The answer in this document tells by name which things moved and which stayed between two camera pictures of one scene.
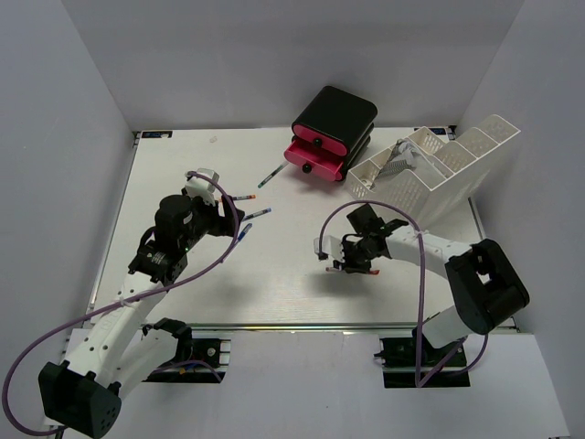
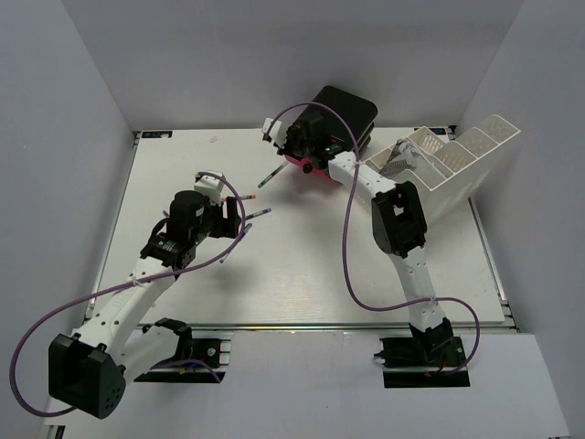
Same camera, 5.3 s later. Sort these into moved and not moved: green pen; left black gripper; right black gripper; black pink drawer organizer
Moved: right black gripper
Not moved: left black gripper; green pen; black pink drawer organizer
